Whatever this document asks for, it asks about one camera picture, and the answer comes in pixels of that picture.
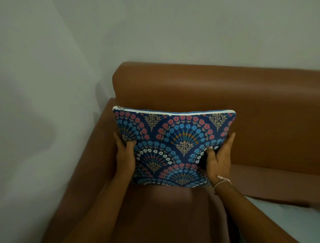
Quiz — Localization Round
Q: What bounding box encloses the brown leather sofa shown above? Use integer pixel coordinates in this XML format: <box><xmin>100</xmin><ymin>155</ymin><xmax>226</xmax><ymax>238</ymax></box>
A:
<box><xmin>41</xmin><ymin>62</ymin><xmax>320</xmax><ymax>243</ymax></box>

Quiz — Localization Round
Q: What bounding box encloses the blue floral patterned cushion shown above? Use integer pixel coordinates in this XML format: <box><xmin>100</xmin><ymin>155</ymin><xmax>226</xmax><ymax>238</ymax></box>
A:
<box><xmin>112</xmin><ymin>106</ymin><xmax>236</xmax><ymax>188</ymax></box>

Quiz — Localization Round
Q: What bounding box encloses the white string bracelet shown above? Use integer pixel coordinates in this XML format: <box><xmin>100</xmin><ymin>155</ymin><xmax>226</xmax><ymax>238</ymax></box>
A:
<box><xmin>213</xmin><ymin>175</ymin><xmax>232</xmax><ymax>195</ymax></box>

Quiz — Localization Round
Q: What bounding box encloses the person's left hand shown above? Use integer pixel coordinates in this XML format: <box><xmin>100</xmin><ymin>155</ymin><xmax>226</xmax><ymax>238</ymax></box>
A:
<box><xmin>113</xmin><ymin>132</ymin><xmax>137</xmax><ymax>177</ymax></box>

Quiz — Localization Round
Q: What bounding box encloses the person's right hand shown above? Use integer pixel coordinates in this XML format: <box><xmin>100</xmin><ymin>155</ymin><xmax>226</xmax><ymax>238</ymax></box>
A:
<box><xmin>204</xmin><ymin>132</ymin><xmax>236</xmax><ymax>185</ymax></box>

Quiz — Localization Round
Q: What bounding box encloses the light blue cloth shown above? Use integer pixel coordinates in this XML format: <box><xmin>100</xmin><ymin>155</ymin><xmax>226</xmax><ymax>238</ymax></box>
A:
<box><xmin>236</xmin><ymin>196</ymin><xmax>320</xmax><ymax>243</ymax></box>

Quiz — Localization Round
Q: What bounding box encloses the person's left forearm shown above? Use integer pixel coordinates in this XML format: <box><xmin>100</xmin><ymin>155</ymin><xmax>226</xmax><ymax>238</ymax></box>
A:
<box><xmin>62</xmin><ymin>173</ymin><xmax>135</xmax><ymax>243</ymax></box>

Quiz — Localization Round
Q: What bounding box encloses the person's right forearm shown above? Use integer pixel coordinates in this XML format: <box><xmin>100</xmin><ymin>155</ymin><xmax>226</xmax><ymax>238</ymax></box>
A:
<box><xmin>214</xmin><ymin>181</ymin><xmax>299</xmax><ymax>243</ymax></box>

